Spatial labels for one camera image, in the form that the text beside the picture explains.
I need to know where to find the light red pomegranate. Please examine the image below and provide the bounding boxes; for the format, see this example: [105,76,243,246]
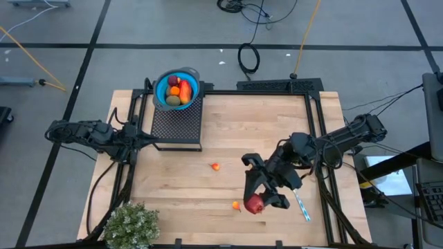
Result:
[244,193,266,215]

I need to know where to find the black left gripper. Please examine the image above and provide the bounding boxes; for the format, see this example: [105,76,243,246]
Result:
[110,116,159,164]

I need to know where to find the green potted plant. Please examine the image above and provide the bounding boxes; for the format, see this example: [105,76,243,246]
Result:
[102,201,161,249]

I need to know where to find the black power cable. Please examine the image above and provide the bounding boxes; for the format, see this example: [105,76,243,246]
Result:
[85,160,117,239]

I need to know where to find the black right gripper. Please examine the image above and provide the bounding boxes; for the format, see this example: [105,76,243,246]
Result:
[241,151,304,210]

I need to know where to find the knife with patterned handle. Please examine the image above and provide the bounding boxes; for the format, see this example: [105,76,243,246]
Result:
[292,188,311,222]

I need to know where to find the black keyboard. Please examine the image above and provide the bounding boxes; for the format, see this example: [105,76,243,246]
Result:
[416,180,443,225]

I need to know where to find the black cable bundle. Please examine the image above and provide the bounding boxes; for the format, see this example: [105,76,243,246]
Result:
[217,0,299,26]

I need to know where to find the black coiled cable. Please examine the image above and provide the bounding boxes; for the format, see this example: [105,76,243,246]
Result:
[237,0,264,81]

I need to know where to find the black metal table frame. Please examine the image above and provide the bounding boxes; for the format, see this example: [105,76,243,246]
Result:
[82,77,374,249]

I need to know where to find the yellow hanging cable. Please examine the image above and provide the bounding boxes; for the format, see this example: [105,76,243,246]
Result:
[291,0,322,80]
[0,26,67,93]

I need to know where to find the black perforated metal stand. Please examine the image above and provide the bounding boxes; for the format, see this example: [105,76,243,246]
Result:
[150,93,204,152]

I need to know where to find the black perforated metal panel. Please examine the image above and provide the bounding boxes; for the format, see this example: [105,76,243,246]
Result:
[236,77,325,93]

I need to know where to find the grey stand foot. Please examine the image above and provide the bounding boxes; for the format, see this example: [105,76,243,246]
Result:
[8,0,72,8]
[0,76,35,87]

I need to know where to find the black diagonal bar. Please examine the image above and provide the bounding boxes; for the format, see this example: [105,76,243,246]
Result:
[358,140,433,181]

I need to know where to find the black floor object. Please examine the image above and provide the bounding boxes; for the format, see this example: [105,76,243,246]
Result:
[0,106,15,125]

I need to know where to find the blue collapsible colander grey rim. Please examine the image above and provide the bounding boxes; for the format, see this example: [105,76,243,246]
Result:
[152,66,201,111]

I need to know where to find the red orange mango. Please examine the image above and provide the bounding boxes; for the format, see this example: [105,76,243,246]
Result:
[179,79,193,105]

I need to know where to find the white floor cable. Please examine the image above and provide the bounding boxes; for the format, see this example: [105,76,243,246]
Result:
[0,0,60,34]

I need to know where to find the thin black cable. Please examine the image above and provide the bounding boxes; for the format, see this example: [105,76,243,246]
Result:
[342,84,425,126]

